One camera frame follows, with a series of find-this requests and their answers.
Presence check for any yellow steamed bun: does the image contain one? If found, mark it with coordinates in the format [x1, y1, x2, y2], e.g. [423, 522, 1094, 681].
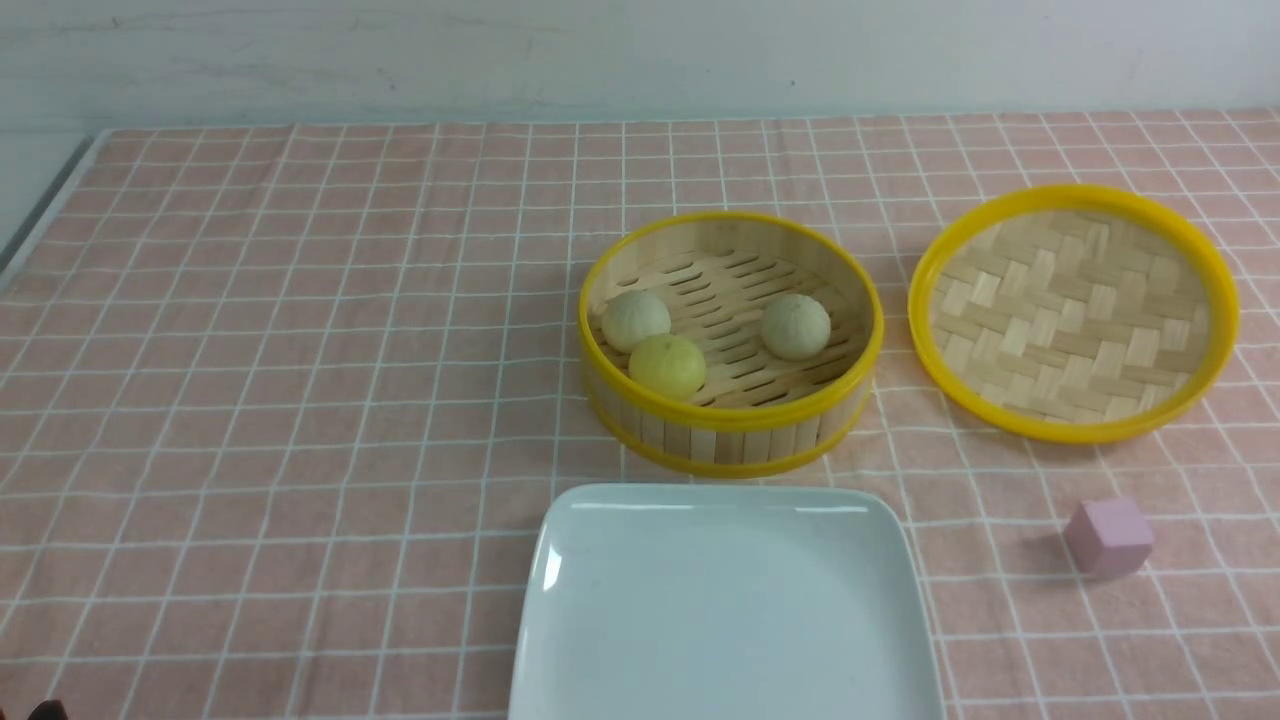
[627, 334, 708, 401]

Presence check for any white steamed bun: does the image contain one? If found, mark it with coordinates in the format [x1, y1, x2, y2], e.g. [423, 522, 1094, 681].
[602, 290, 672, 354]
[760, 293, 832, 361]

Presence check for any white square plate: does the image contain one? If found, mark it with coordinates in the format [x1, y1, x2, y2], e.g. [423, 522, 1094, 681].
[507, 483, 947, 719]

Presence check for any bamboo steamer basket yellow rim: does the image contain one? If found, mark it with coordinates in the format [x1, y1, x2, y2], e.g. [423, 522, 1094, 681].
[576, 211, 884, 478]

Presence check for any pink checkered tablecloth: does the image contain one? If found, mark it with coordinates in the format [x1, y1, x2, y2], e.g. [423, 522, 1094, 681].
[1, 109, 1277, 719]

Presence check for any woven bamboo steamer lid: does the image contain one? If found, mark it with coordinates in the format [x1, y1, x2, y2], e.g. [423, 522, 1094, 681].
[908, 184, 1242, 445]

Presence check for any pink cube block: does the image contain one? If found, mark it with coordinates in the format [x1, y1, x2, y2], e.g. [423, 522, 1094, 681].
[1062, 497, 1155, 578]

